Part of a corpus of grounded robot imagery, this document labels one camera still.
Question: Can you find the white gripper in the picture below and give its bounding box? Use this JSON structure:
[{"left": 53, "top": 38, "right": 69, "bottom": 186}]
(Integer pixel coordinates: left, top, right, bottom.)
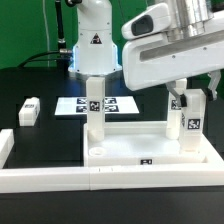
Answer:
[{"left": 122, "top": 31, "right": 224, "bottom": 107}]

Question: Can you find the white desk top tray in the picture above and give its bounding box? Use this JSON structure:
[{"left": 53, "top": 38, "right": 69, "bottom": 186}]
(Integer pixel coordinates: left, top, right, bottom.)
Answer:
[{"left": 83, "top": 121, "right": 222, "bottom": 167}]

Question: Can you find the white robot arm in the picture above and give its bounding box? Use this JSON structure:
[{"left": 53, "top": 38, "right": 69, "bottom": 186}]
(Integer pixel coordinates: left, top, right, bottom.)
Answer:
[{"left": 65, "top": 0, "right": 224, "bottom": 100}]

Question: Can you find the white L-shaped corner fence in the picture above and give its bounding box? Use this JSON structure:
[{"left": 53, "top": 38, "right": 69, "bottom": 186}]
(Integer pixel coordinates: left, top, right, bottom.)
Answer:
[{"left": 0, "top": 129, "right": 224, "bottom": 193}]

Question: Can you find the white marker base plate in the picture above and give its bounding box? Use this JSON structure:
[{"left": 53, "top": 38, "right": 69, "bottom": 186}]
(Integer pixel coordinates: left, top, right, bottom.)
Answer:
[{"left": 55, "top": 96, "right": 139, "bottom": 116}]

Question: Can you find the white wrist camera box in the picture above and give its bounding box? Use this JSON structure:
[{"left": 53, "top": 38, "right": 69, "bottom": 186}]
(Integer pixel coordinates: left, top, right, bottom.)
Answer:
[{"left": 121, "top": 3, "right": 171, "bottom": 40}]

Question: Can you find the black cable bundle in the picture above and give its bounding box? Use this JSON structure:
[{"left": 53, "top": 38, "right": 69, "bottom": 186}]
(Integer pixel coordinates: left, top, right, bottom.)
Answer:
[{"left": 18, "top": 0, "right": 74, "bottom": 68}]

